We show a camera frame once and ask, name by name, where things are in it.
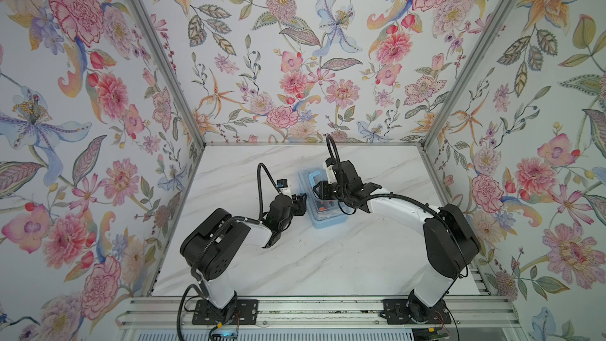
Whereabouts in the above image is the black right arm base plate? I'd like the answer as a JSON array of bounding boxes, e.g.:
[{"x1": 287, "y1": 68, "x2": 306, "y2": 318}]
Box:
[{"x1": 379, "y1": 298, "x2": 452, "y2": 326}]

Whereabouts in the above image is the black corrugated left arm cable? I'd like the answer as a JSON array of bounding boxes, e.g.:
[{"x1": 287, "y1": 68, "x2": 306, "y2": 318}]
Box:
[{"x1": 176, "y1": 162, "x2": 285, "y2": 341}]

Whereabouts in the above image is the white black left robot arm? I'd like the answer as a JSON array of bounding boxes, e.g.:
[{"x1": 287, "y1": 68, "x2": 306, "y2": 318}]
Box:
[{"x1": 180, "y1": 194, "x2": 307, "y2": 325}]

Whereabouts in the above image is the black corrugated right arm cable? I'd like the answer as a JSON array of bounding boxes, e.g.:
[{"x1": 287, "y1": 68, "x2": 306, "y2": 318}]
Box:
[{"x1": 325, "y1": 134, "x2": 441, "y2": 219}]

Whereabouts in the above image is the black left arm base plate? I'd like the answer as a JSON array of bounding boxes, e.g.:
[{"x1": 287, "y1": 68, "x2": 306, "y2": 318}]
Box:
[{"x1": 192, "y1": 298, "x2": 259, "y2": 325}]

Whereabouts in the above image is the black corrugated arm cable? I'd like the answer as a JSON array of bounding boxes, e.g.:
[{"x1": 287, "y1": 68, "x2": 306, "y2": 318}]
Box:
[
  {"x1": 176, "y1": 162, "x2": 285, "y2": 341},
  {"x1": 325, "y1": 134, "x2": 441, "y2": 219}
]

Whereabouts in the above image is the aluminium corner frame post left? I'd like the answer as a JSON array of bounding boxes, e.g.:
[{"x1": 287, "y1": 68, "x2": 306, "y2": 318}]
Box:
[{"x1": 126, "y1": 0, "x2": 205, "y2": 150}]

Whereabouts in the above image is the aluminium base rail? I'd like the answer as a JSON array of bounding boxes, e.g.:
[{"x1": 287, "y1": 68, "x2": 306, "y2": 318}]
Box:
[{"x1": 117, "y1": 296, "x2": 528, "y2": 340}]

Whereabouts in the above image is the aluminium corner frame post right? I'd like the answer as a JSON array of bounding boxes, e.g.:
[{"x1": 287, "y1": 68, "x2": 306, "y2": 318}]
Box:
[{"x1": 417, "y1": 0, "x2": 517, "y2": 153}]

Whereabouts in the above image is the aluminium corner frame post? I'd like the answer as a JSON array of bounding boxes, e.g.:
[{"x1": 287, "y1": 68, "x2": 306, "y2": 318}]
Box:
[
  {"x1": 126, "y1": 0, "x2": 205, "y2": 150},
  {"x1": 417, "y1": 0, "x2": 517, "y2": 153}
]

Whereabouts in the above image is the blue plastic tool box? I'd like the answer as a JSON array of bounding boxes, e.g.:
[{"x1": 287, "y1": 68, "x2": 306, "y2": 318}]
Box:
[{"x1": 298, "y1": 168, "x2": 348, "y2": 229}]

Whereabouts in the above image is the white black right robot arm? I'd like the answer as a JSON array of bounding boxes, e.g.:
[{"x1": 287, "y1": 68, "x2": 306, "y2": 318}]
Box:
[{"x1": 313, "y1": 157, "x2": 481, "y2": 325}]

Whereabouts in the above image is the clear plastic box lid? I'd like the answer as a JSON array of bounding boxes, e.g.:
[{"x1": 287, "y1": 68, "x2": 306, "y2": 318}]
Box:
[{"x1": 313, "y1": 180, "x2": 351, "y2": 216}]

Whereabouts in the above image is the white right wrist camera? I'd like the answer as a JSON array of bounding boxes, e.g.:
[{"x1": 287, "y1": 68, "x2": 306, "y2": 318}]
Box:
[{"x1": 323, "y1": 157, "x2": 337, "y2": 184}]

